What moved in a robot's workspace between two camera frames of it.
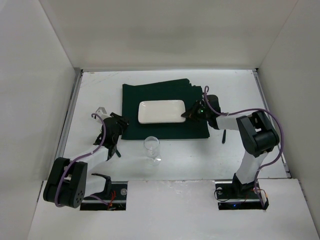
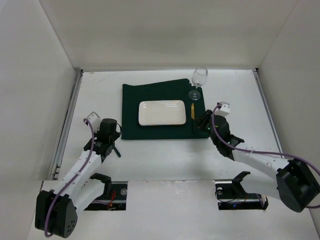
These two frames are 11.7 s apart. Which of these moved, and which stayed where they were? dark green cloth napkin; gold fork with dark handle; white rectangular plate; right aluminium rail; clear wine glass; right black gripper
Moved: right black gripper; clear wine glass
Stayed: dark green cloth napkin; right aluminium rail; white rectangular plate; gold fork with dark handle
